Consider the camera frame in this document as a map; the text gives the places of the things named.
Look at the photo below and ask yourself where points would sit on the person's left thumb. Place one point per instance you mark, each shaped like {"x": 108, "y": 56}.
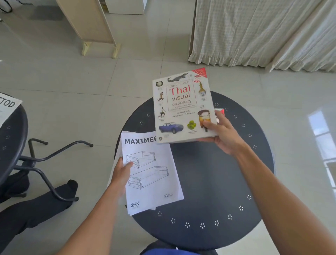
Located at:
{"x": 128, "y": 166}

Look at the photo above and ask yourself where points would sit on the white illustrated dictionary book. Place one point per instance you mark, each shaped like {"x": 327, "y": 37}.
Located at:
{"x": 181, "y": 105}

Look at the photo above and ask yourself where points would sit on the person's right hand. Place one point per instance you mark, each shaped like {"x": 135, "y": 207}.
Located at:
{"x": 228, "y": 138}

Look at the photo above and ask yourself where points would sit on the person's right thumb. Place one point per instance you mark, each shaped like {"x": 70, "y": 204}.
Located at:
{"x": 212, "y": 125}

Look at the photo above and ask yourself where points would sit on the person's left hand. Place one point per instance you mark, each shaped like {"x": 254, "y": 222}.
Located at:
{"x": 119, "y": 178}

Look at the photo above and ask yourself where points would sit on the white paper with black print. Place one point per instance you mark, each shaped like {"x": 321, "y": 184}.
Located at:
{"x": 6, "y": 106}

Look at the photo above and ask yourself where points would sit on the light wooden board stand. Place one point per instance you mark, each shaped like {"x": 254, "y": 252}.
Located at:
{"x": 86, "y": 21}

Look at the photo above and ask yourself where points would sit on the person's left forearm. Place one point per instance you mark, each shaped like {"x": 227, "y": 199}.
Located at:
{"x": 97, "y": 223}

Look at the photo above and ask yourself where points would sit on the white textured curtain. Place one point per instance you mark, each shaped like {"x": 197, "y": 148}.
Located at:
{"x": 249, "y": 29}

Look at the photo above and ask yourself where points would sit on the person's black-clad leg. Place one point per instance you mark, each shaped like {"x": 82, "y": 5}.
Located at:
{"x": 31, "y": 212}

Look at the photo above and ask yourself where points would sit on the person's blue clothing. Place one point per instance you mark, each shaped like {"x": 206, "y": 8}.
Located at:
{"x": 168, "y": 249}

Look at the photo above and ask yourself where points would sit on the red and white book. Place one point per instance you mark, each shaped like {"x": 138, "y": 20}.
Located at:
{"x": 221, "y": 112}

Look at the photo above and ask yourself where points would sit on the person's right forearm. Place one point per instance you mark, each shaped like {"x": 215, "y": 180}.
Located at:
{"x": 278, "y": 199}

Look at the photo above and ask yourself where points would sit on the black round metal table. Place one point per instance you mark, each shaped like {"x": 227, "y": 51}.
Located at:
{"x": 15, "y": 136}

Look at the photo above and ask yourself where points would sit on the white paper sheet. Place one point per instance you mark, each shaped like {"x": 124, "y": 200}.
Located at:
{"x": 118, "y": 153}

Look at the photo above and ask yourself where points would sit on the white assembly manual booklet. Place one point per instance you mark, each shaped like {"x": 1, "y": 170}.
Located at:
{"x": 152, "y": 173}

